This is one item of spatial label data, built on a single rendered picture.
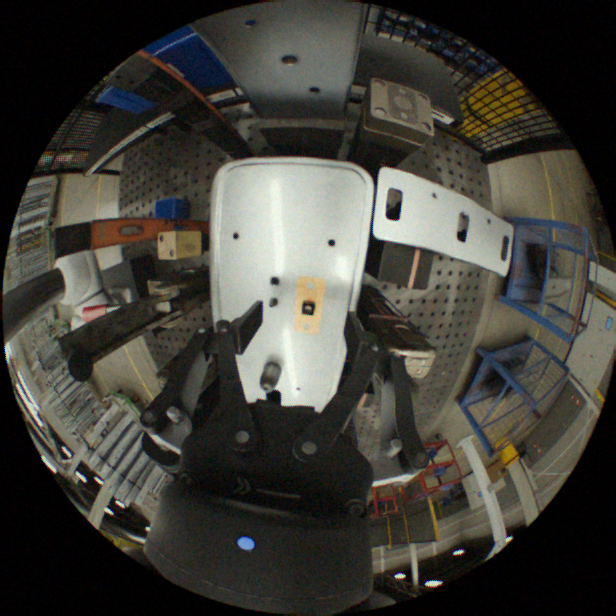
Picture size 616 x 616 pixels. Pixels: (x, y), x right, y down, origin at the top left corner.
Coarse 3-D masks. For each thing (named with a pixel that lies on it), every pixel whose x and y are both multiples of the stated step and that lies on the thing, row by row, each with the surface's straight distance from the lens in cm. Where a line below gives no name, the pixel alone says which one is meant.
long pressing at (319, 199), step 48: (240, 192) 27; (288, 192) 25; (336, 192) 24; (240, 240) 26; (288, 240) 24; (336, 240) 23; (240, 288) 27; (288, 288) 25; (336, 288) 24; (288, 336) 28; (336, 336) 27; (288, 384) 34; (336, 384) 34
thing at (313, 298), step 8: (304, 280) 24; (312, 280) 24; (320, 280) 24; (296, 288) 24; (304, 288) 24; (320, 288) 24; (296, 296) 24; (304, 296) 24; (312, 296) 24; (320, 296) 24; (296, 304) 25; (304, 304) 24; (312, 304) 24; (320, 304) 25; (296, 312) 25; (304, 312) 24; (312, 312) 24; (320, 312) 25; (296, 320) 26; (304, 320) 26; (312, 320) 25; (320, 320) 25; (296, 328) 26; (304, 328) 26; (312, 328) 26
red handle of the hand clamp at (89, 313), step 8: (104, 304) 31; (120, 304) 30; (160, 304) 27; (168, 304) 27; (88, 312) 33; (96, 312) 32; (104, 312) 31; (152, 312) 28; (168, 312) 27; (88, 320) 33
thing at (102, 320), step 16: (128, 304) 25; (144, 304) 24; (96, 320) 24; (112, 320) 23; (128, 320) 25; (144, 320) 26; (160, 320) 26; (64, 336) 24; (80, 336) 22; (96, 336) 24; (112, 336) 24; (128, 336) 24; (64, 352) 23; (80, 352) 20; (96, 352) 24; (80, 368) 20
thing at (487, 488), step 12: (468, 444) 455; (468, 456) 455; (480, 468) 444; (480, 480) 444; (492, 492) 446; (492, 504) 442; (492, 516) 449; (492, 528) 461; (504, 528) 464; (504, 540) 467; (492, 552) 461
